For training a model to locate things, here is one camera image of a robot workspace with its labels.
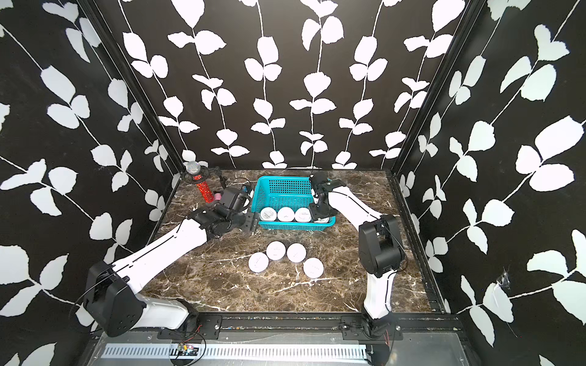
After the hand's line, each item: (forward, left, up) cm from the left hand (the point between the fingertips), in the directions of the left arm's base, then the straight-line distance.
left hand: (250, 211), depth 83 cm
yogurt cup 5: (-10, -9, -12) cm, 18 cm away
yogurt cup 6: (-12, -17, -11) cm, 23 cm away
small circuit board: (-40, +20, -17) cm, 48 cm away
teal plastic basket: (+16, -11, -18) cm, 27 cm away
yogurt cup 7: (-18, -23, -12) cm, 31 cm away
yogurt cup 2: (+5, -13, -11) cm, 17 cm away
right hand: (+5, -26, -9) cm, 28 cm away
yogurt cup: (+5, -5, -10) cm, 13 cm away
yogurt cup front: (-15, -2, -11) cm, 19 cm away
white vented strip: (-41, +1, -18) cm, 45 cm away
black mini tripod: (+17, +16, +3) cm, 23 cm away
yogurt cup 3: (+5, -20, -11) cm, 23 cm away
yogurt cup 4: (-2, -27, -5) cm, 27 cm away
